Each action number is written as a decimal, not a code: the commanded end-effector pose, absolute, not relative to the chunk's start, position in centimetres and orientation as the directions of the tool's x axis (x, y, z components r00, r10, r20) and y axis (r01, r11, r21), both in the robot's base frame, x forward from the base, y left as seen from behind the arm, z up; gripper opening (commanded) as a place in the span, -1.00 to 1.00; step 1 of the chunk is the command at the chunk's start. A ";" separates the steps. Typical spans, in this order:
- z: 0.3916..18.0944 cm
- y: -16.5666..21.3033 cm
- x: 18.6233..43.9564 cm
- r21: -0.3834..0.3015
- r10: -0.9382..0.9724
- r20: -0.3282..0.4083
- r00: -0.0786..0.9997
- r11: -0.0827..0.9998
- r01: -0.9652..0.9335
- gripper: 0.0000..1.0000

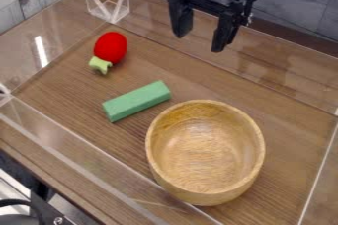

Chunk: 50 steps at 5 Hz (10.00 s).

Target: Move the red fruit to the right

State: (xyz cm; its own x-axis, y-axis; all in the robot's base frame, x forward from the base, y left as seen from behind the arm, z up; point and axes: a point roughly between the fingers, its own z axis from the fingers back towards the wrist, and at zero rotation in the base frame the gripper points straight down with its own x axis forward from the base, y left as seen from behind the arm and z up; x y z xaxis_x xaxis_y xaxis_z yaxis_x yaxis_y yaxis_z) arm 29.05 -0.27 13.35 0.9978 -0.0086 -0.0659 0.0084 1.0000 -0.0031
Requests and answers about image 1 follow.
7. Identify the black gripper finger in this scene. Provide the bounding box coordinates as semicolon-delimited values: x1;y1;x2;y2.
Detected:
211;1;244;52
168;0;192;38

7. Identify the red plush fruit green stem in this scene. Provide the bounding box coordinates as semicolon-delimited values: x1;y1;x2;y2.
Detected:
88;32;126;75

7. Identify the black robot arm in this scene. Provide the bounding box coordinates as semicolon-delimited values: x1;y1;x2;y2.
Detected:
168;0;256;52

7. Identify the green rectangular block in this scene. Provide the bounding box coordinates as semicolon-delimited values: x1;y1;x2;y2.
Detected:
101;81;171;122

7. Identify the wooden bowl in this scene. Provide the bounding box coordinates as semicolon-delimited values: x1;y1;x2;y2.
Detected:
145;100;265;206

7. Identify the clear acrylic corner bracket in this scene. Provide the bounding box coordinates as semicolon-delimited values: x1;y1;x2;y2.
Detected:
85;0;129;24

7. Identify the black metal clamp bracket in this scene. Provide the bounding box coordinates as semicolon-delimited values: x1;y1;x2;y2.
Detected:
30;192;74;225

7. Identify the black cable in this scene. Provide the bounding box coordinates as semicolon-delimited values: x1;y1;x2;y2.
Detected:
0;198;34;217

